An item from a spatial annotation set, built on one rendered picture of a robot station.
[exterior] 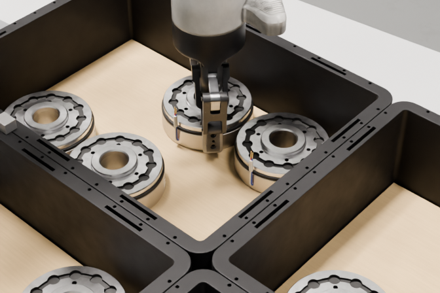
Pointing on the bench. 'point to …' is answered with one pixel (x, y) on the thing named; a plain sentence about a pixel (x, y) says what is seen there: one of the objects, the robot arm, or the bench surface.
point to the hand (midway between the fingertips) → (209, 122)
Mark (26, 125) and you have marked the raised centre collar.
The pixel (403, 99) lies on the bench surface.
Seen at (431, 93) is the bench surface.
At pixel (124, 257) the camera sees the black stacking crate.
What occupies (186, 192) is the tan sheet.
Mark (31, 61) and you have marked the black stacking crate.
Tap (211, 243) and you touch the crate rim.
